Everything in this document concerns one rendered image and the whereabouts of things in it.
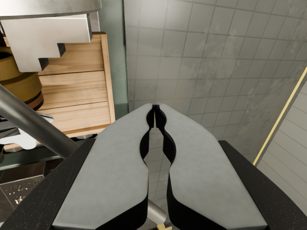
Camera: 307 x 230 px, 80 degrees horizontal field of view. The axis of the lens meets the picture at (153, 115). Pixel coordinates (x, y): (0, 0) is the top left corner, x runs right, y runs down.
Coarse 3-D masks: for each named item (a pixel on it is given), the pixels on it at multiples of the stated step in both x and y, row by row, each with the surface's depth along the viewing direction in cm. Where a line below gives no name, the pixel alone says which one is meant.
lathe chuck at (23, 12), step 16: (0, 0) 14; (16, 0) 14; (32, 0) 15; (48, 0) 16; (64, 0) 17; (80, 0) 19; (96, 0) 22; (0, 16) 14; (16, 16) 15; (32, 16) 16; (48, 16) 17
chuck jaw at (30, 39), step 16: (64, 16) 24; (80, 16) 25; (16, 32) 24; (32, 32) 24; (48, 32) 25; (64, 32) 25; (80, 32) 26; (16, 48) 25; (32, 48) 25; (48, 48) 26; (64, 48) 29; (32, 64) 27
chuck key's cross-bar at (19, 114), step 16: (0, 96) 9; (0, 112) 9; (16, 112) 10; (32, 112) 10; (32, 128) 10; (48, 128) 11; (48, 144) 11; (64, 144) 11; (160, 208) 16; (160, 224) 16
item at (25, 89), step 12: (0, 48) 28; (0, 60) 25; (12, 60) 26; (0, 72) 26; (12, 72) 26; (24, 72) 28; (36, 72) 29; (12, 84) 26; (24, 84) 27; (36, 84) 30; (24, 96) 28; (36, 96) 31; (36, 108) 31
